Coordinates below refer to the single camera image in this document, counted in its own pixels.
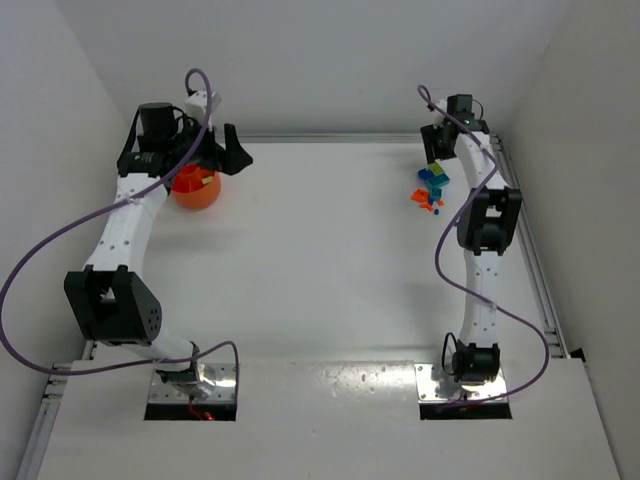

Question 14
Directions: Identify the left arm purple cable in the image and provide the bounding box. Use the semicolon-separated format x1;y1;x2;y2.
0;68;239;396

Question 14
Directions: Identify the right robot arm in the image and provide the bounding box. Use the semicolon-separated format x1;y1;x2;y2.
421;94;522;384

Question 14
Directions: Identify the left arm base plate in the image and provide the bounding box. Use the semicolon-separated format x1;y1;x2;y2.
148;362;237;405

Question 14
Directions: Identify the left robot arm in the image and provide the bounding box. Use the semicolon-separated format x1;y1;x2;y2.
64;91;253;385

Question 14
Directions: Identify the large teal lego brick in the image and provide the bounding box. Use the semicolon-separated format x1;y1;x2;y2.
418;162;444;182

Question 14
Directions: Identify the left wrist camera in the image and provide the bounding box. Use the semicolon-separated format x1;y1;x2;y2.
184;90;221;123

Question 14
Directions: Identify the orange divided bowl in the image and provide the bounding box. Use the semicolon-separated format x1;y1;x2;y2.
171;165;221;210

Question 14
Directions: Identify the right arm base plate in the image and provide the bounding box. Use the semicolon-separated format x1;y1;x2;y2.
414;363;509;405

